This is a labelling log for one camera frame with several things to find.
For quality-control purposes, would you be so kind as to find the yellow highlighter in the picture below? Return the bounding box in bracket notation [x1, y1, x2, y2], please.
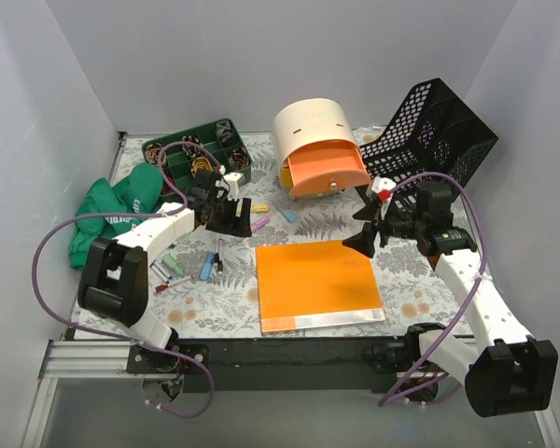
[251, 203, 270, 214]

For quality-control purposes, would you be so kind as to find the cream round drawer cabinet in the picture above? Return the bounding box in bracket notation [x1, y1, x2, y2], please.
[271, 98, 357, 168]

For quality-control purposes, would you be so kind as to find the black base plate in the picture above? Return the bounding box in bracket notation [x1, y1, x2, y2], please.
[125, 334, 454, 393]

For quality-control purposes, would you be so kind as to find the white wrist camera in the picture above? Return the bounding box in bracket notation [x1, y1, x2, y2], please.
[215, 166, 245, 201]
[365, 176, 397, 205]

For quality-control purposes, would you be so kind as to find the blue highlighter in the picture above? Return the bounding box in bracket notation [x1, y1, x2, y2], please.
[270, 200, 297, 223]

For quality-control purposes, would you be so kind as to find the white marker red cap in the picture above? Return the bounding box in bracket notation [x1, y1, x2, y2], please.
[154, 275, 193, 294]

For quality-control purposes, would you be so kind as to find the green cloth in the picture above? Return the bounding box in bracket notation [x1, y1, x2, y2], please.
[68, 162, 163, 270]

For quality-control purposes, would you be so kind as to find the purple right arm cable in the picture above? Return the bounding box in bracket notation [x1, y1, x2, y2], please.
[377, 171, 490, 408]

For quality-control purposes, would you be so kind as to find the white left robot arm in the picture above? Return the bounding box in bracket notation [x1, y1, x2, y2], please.
[77, 169, 252, 373]

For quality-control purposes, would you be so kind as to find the green highlighter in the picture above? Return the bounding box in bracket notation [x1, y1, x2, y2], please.
[161, 254, 186, 277]

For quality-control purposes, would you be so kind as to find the white marker black cap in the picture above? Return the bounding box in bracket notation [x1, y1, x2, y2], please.
[215, 238, 224, 273]

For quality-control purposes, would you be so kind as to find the black mesh file basket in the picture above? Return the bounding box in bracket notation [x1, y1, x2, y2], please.
[360, 77, 498, 186]

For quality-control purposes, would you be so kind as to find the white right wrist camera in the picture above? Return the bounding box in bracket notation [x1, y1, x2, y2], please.
[365, 176, 397, 205]

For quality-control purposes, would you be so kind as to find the aluminium frame rail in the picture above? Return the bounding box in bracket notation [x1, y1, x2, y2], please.
[21, 340, 141, 448]

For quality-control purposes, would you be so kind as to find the green compartment organizer box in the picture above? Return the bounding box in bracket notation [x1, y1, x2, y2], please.
[141, 118, 252, 193]

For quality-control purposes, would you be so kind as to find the blue stapler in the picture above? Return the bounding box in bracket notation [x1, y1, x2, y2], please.
[199, 252, 216, 282]

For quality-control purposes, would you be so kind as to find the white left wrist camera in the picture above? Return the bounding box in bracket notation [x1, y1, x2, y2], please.
[215, 166, 245, 201]

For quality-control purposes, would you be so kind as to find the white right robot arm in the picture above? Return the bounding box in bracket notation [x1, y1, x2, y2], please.
[343, 175, 558, 417]

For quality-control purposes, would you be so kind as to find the orange folder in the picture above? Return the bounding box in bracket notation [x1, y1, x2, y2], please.
[256, 241, 385, 333]

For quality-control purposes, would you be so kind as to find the orange drawer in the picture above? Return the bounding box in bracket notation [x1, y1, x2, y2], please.
[287, 140, 371, 198]

